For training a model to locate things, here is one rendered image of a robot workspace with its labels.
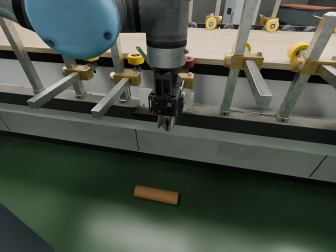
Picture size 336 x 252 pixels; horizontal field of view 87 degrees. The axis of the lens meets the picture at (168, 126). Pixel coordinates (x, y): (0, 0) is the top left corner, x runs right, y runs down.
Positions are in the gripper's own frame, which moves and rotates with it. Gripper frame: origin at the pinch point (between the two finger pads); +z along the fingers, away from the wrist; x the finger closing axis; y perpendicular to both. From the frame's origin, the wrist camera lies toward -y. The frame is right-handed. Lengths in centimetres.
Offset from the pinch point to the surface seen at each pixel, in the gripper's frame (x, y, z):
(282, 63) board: 43, -46, -8
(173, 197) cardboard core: 0, -20, 75
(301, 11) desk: 243, -584, 5
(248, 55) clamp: 24.3, -29.9, -15.2
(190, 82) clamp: 3.9, -28.1, -3.1
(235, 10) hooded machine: 66, -514, 1
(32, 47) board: -89, -45, -8
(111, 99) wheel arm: -23.6, -9.1, -1.7
